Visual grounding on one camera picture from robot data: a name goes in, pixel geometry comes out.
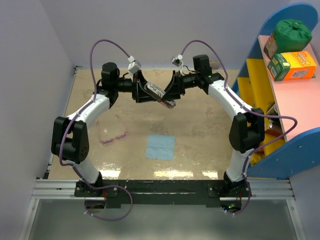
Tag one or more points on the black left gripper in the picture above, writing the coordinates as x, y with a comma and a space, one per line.
138, 93

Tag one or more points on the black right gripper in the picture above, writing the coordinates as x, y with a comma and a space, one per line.
176, 88

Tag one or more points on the printed glasses case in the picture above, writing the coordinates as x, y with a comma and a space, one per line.
157, 93

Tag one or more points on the light blue cleaning cloth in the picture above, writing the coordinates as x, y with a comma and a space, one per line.
160, 147

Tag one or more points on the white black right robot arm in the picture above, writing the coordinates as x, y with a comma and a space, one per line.
247, 128

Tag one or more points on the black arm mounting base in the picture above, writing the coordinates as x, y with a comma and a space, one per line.
207, 193

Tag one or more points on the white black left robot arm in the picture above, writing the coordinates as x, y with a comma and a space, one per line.
70, 139

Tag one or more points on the pink transparent sunglasses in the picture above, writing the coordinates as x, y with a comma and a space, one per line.
110, 129

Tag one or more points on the small brown printed box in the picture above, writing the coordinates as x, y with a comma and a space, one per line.
270, 47

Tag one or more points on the dark foil snack packet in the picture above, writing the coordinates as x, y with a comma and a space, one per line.
273, 125

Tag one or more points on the orange green snack box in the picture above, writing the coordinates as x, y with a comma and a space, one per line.
289, 66

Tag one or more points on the green wrapped package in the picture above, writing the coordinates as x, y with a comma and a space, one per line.
291, 35

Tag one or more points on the blue pink yellow shelf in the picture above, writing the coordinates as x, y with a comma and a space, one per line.
298, 98

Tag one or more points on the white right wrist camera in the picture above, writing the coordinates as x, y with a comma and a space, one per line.
177, 61

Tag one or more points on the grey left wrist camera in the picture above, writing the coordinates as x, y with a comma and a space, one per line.
133, 66

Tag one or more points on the aluminium table edge rail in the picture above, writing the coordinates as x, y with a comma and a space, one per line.
63, 121

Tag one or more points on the aluminium front frame rail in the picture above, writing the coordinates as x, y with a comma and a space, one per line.
259, 190

